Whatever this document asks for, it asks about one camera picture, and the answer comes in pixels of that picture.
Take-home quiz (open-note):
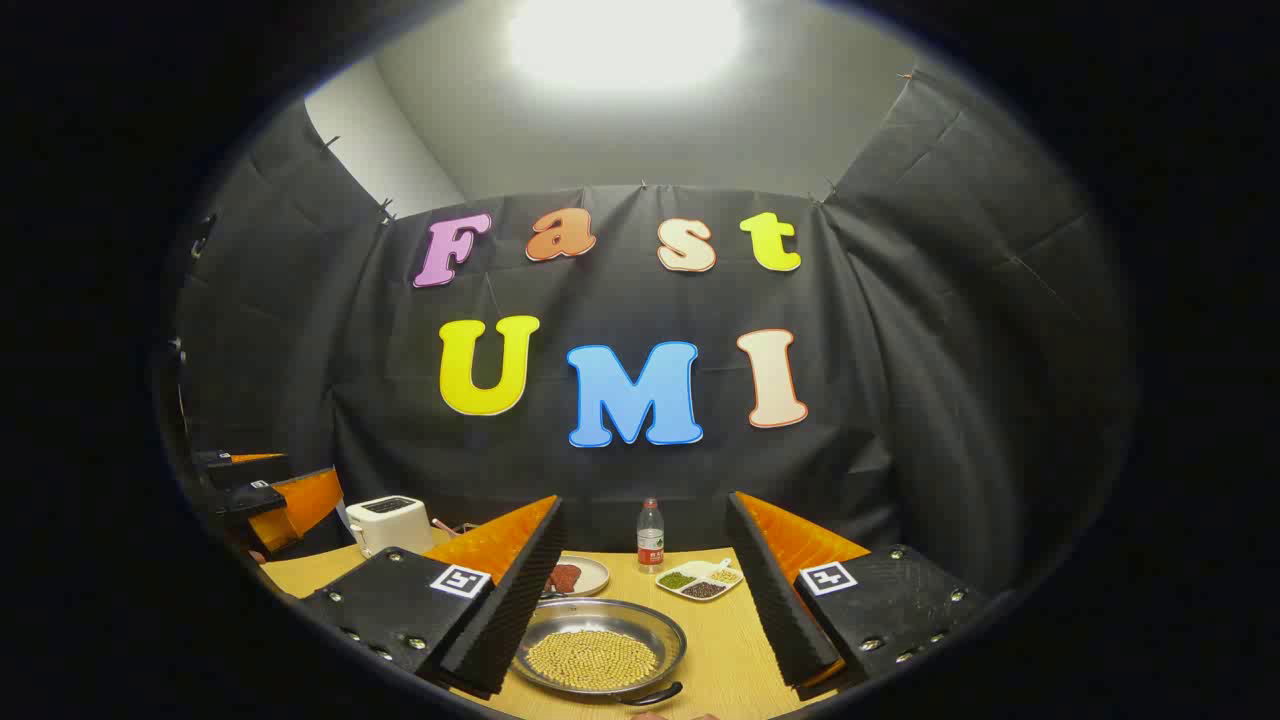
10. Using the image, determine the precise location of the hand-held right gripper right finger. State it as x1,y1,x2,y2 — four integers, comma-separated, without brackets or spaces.
725,491,991,691

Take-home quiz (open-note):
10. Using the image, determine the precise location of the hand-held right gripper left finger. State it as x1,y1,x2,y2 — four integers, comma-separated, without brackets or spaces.
297,495,566,698

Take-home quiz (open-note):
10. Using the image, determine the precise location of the steel pot with black handles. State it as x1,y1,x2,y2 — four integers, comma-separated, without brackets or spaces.
510,597,689,707

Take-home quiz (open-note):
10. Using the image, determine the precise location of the white divided dish with beans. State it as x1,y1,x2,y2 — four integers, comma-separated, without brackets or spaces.
655,558,744,602

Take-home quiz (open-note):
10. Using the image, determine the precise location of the round white plate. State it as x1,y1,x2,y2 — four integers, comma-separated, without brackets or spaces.
545,555,611,598

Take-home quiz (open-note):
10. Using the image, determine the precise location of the pile of soybeans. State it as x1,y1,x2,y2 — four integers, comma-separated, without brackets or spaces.
525,630,661,691

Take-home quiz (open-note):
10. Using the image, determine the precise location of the white toaster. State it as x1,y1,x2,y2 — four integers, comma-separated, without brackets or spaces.
345,495,434,558

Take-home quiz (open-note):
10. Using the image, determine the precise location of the clear plastic bottle red label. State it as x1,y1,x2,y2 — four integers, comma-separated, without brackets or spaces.
637,498,665,573

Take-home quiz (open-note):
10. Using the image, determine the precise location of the black backdrop cloth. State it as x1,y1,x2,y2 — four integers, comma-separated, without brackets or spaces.
175,70,1136,601

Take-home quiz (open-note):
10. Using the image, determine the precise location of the ceiling light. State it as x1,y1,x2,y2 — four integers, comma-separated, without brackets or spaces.
505,0,746,91

